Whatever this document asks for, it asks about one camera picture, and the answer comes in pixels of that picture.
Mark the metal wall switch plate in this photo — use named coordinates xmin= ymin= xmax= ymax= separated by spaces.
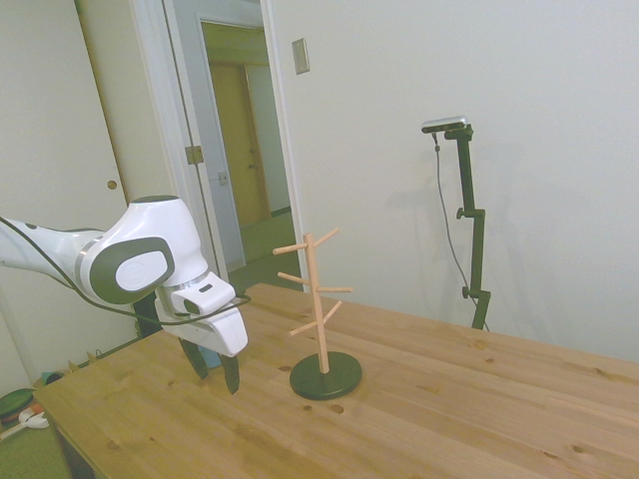
xmin=291 ymin=37 xmax=312 ymax=77

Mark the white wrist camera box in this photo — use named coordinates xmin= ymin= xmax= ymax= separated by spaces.
xmin=169 ymin=272 xmax=237 ymax=320

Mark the wooden mug tree black base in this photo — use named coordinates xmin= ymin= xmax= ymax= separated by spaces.
xmin=273 ymin=228 xmax=363 ymax=401

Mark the cream closet door with knob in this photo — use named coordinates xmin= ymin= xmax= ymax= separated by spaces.
xmin=0 ymin=0 xmax=139 ymax=370

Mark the white plastic floor item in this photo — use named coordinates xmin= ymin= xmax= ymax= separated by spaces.
xmin=17 ymin=406 xmax=51 ymax=430

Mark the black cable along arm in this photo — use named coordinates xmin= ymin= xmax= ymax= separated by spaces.
xmin=0 ymin=217 xmax=254 ymax=326

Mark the black tall speaker box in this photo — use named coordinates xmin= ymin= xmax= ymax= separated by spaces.
xmin=134 ymin=293 xmax=169 ymax=341

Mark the white open door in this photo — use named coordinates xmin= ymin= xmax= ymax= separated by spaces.
xmin=162 ymin=0 xmax=249 ymax=300

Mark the black jointed camera stand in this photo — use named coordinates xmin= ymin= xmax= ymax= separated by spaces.
xmin=441 ymin=124 xmax=493 ymax=331

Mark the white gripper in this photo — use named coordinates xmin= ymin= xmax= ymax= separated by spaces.
xmin=162 ymin=303 xmax=250 ymax=396

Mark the wooden hallway door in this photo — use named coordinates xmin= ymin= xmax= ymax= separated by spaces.
xmin=209 ymin=62 xmax=274 ymax=226

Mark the grey exterior camera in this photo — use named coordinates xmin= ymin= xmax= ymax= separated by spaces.
xmin=421 ymin=115 xmax=471 ymax=136

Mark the green round floor item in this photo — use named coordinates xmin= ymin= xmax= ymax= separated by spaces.
xmin=0 ymin=388 xmax=36 ymax=425

